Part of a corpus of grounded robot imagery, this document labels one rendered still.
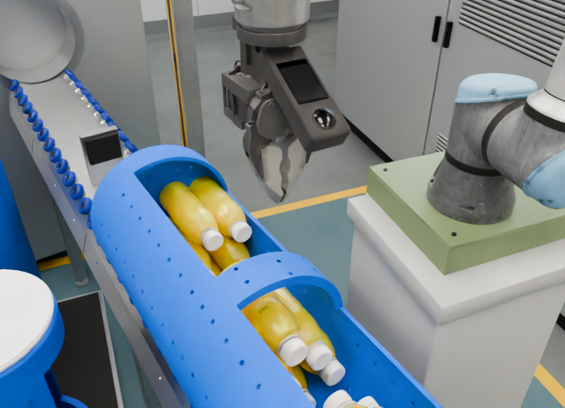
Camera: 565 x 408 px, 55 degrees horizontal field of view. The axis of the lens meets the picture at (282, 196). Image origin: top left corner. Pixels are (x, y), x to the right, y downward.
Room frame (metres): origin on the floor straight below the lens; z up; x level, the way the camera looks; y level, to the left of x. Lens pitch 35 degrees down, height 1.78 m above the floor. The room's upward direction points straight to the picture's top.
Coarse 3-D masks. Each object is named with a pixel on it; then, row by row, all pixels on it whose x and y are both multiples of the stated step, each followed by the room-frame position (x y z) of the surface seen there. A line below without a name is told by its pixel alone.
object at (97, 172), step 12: (96, 132) 1.30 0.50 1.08; (108, 132) 1.31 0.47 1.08; (84, 144) 1.27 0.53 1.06; (96, 144) 1.27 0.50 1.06; (108, 144) 1.29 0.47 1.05; (120, 144) 1.32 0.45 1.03; (84, 156) 1.28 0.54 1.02; (96, 156) 1.27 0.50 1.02; (108, 156) 1.28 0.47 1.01; (120, 156) 1.30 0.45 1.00; (96, 168) 1.28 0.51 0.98; (108, 168) 1.30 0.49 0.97; (96, 180) 1.27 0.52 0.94
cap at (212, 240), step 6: (204, 234) 0.80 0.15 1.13; (210, 234) 0.80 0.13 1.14; (216, 234) 0.80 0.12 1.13; (204, 240) 0.79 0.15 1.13; (210, 240) 0.79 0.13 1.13; (216, 240) 0.80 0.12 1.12; (222, 240) 0.80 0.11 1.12; (204, 246) 0.79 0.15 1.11; (210, 246) 0.79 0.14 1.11; (216, 246) 0.80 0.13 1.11
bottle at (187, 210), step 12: (168, 192) 0.92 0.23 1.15; (180, 192) 0.92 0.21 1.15; (192, 192) 0.93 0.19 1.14; (168, 204) 0.90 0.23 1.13; (180, 204) 0.88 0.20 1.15; (192, 204) 0.87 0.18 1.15; (204, 204) 0.89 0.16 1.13; (180, 216) 0.85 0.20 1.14; (192, 216) 0.84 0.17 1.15; (204, 216) 0.84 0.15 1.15; (180, 228) 0.85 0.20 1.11; (192, 228) 0.82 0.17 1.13; (204, 228) 0.82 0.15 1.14; (216, 228) 0.83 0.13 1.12; (192, 240) 0.82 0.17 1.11
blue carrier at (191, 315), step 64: (128, 192) 0.83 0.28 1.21; (128, 256) 0.71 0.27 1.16; (192, 256) 0.64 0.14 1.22; (256, 256) 0.62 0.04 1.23; (192, 320) 0.54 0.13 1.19; (320, 320) 0.66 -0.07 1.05; (192, 384) 0.48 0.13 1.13; (256, 384) 0.42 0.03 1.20; (320, 384) 0.58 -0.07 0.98; (384, 384) 0.53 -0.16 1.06
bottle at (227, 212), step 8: (192, 184) 0.98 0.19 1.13; (200, 184) 0.97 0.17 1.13; (208, 184) 0.97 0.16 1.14; (216, 184) 0.97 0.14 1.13; (200, 192) 0.95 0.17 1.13; (208, 192) 0.94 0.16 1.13; (216, 192) 0.94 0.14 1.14; (224, 192) 0.95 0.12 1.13; (208, 200) 0.92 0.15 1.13; (216, 200) 0.91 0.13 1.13; (224, 200) 0.91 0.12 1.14; (232, 200) 0.91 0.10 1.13; (208, 208) 0.90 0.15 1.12; (216, 208) 0.89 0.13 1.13; (224, 208) 0.88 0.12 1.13; (232, 208) 0.88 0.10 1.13; (240, 208) 0.90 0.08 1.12; (216, 216) 0.87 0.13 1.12; (224, 216) 0.87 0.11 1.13; (232, 216) 0.86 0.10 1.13; (240, 216) 0.87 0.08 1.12; (224, 224) 0.86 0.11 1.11; (232, 224) 0.85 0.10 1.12; (224, 232) 0.85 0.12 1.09
